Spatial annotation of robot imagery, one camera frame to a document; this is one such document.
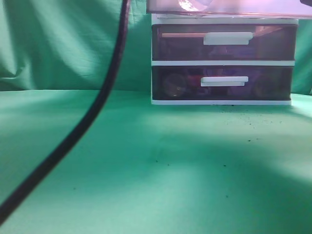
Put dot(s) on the tinted drawer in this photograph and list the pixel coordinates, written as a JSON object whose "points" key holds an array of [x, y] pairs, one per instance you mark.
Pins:
{"points": [[187, 42], [221, 82], [290, 9]]}

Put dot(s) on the green cloth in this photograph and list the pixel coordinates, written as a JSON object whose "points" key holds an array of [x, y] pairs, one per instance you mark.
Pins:
{"points": [[141, 168]]}

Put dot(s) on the white plastic drawer cabinet frame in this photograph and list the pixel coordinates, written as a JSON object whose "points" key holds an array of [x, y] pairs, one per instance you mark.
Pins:
{"points": [[175, 19]]}

